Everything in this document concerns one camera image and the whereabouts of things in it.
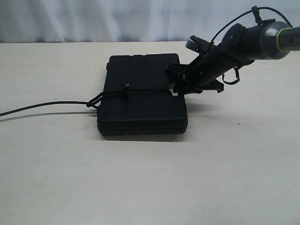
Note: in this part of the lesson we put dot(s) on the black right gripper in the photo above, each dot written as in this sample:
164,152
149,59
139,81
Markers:
186,79

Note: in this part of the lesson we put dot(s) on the black plastic carry case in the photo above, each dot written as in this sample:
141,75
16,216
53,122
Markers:
150,108

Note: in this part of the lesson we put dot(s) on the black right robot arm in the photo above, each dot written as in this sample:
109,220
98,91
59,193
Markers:
239,47

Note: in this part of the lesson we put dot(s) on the white backdrop curtain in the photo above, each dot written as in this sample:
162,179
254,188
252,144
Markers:
126,20

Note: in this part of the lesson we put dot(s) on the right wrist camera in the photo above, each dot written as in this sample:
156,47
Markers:
197,45

